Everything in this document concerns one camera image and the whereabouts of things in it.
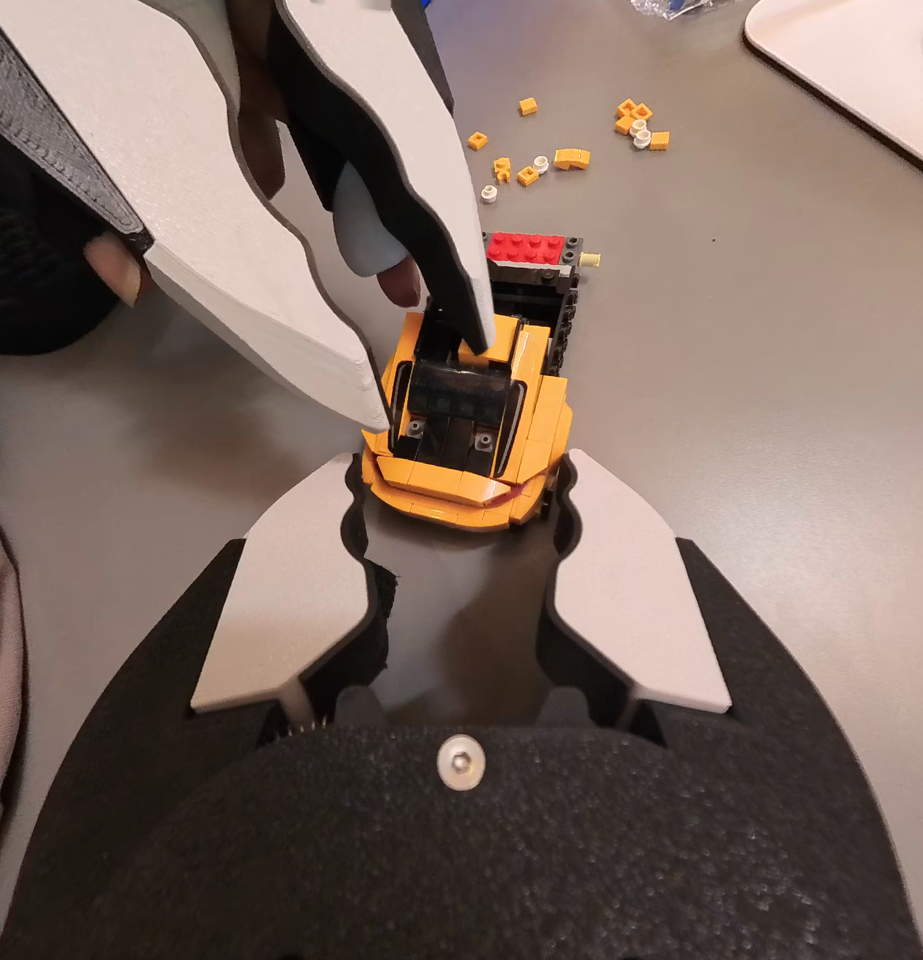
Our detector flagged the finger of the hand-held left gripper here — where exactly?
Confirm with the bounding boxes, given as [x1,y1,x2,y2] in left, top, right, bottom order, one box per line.
[270,0,498,355]
[2,0,393,434]

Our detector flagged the scattered orange white lego pieces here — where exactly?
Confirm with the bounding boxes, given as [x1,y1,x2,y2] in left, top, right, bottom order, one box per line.
[466,96,673,206]

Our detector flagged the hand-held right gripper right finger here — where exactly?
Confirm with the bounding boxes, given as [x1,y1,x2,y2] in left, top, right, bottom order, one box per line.
[540,448,733,714]

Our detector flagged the beige hooded sweatshirt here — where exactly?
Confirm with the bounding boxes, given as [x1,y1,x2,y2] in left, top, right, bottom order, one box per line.
[0,498,29,849]

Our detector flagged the white book stand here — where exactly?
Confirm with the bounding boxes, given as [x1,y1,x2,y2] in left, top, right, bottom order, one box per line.
[742,0,923,183]

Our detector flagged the orange black lego car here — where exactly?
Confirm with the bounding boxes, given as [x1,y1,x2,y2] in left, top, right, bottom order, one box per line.
[358,231,604,535]

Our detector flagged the person's left forearm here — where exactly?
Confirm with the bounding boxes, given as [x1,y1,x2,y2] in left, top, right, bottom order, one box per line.
[0,146,125,357]

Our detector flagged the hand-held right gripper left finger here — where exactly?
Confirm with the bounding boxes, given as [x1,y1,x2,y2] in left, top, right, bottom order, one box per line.
[190,452,399,714]

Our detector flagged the person's left hand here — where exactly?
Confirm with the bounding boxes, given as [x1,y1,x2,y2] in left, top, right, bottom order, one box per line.
[82,0,423,310]

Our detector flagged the clear bag of dark pieces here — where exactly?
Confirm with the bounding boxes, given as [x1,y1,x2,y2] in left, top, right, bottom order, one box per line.
[628,0,734,22]

